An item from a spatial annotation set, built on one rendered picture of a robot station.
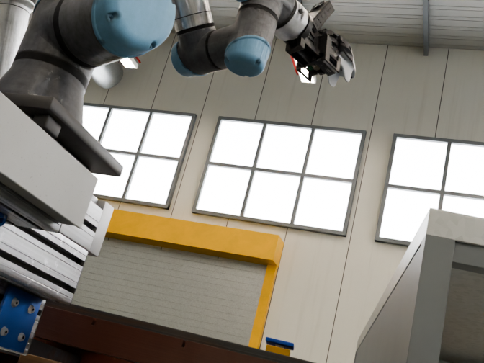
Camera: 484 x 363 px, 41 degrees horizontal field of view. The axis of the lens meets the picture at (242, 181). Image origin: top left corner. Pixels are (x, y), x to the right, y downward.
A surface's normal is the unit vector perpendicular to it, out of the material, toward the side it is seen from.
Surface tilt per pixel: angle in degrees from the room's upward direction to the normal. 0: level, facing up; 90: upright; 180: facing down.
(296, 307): 90
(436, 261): 90
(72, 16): 115
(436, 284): 90
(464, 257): 90
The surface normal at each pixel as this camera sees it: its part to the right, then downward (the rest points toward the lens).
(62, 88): 0.71, -0.37
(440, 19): -0.24, 0.91
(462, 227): -0.08, -0.37
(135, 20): 0.70, 0.04
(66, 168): 0.94, 0.12
